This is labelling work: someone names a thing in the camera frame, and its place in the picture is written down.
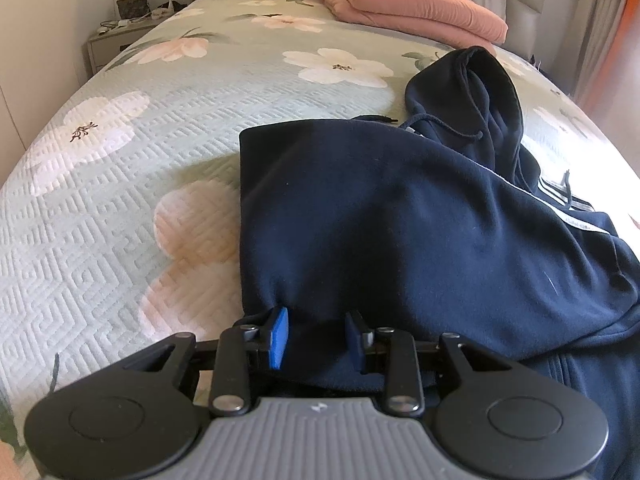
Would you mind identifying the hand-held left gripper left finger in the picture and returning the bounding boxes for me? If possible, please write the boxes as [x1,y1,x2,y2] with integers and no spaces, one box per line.
[120,306,291,417]

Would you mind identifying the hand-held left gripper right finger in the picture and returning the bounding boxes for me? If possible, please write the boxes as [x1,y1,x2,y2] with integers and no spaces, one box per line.
[345,309,506,417]

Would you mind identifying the navy blue hoodie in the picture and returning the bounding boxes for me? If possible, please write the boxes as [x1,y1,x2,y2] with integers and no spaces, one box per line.
[235,46,640,480]

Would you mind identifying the bed with floral bedspread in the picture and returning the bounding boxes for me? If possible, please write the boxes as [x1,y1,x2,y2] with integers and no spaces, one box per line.
[0,0,640,480]

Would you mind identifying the beige nightstand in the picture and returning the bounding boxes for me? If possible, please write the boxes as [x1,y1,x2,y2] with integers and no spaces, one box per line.
[87,7,188,76]

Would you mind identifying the folded pink blanket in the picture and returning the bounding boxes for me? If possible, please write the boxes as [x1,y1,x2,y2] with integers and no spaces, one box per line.
[321,0,508,56]

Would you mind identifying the dark woven bag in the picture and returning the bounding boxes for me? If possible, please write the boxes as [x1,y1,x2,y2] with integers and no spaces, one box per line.
[116,0,149,20]

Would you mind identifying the window curtain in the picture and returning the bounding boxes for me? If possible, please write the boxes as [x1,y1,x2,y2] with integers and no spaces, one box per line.
[580,0,640,126]

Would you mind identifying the white charger cables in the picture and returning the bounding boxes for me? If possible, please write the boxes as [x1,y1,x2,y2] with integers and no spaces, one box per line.
[99,0,177,35]

